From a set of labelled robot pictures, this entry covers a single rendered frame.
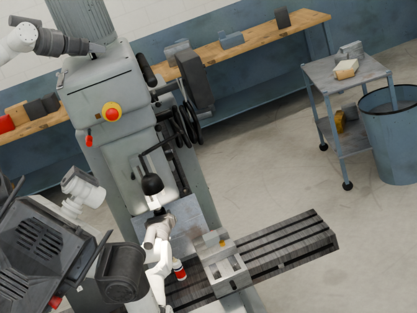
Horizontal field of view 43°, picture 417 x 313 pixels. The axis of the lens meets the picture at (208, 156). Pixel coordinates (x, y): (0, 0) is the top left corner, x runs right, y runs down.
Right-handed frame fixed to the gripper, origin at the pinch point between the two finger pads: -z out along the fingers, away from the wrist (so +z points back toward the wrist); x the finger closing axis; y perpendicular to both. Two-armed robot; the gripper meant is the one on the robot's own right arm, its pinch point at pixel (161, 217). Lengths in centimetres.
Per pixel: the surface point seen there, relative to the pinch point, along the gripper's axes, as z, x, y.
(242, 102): -384, -11, 98
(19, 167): -364, 259, 92
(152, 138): 6.6, -10.1, -34.8
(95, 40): -15, 2, -70
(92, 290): 12.2, 34.1, 17.4
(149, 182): 22.3, -8.2, -26.1
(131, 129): 11.5, -5.9, -42.0
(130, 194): 10.5, 4.0, -18.0
